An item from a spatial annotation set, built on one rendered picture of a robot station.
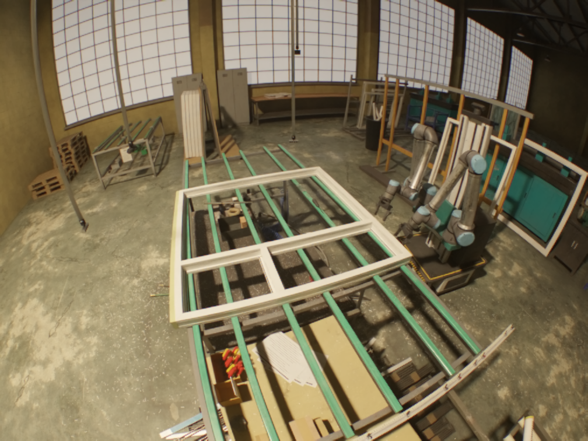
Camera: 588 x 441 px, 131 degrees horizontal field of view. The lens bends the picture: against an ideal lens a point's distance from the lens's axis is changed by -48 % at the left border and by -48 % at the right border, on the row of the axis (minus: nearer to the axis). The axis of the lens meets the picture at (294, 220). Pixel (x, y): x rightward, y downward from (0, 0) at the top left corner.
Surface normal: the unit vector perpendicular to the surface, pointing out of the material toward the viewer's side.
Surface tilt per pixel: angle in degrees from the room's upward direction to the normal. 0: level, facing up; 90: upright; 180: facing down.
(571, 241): 90
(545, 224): 90
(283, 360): 0
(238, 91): 90
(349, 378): 0
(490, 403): 0
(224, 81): 90
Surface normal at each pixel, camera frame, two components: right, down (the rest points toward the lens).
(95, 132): 0.36, 0.53
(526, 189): -0.94, 0.21
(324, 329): 0.00, -0.82
